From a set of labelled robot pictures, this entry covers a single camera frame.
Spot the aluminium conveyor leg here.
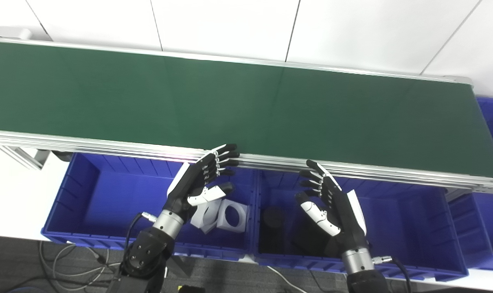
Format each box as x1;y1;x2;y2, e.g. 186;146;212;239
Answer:
445;188;473;201
0;144;50;171

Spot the white square part with hole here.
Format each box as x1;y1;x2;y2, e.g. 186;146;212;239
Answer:
190;198;223;235
217;199;249;234

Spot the white floor cable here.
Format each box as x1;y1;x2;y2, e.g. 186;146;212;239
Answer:
267;265;308;293

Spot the blue bin with black parts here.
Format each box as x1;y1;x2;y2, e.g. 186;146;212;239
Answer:
252;169;469;282

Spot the grey floor cable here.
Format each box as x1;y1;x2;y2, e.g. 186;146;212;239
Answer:
39;240;123;281

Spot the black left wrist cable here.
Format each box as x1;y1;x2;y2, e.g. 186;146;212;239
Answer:
124;211;158;277

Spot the grey conveyor end housing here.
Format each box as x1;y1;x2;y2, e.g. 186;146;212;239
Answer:
0;25;32;40

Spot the blue bin with white parts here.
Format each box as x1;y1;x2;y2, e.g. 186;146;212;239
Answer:
41;153;259;262

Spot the green conveyor belt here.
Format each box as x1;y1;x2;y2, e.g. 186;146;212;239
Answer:
0;36;493;194
0;40;493;179

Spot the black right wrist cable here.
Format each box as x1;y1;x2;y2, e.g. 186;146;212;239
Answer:
372;255;413;293

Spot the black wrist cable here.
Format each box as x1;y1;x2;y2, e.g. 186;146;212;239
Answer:
124;211;158;277
372;255;413;293

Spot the black cylinder part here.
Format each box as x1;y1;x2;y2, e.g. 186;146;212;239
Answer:
262;207;286;255

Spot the blue bin at conveyor end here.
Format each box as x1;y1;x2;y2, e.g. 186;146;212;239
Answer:
448;97;493;271

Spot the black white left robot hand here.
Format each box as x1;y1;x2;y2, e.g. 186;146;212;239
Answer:
164;143;241;222

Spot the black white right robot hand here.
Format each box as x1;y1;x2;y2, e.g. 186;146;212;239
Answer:
294;160;371;255

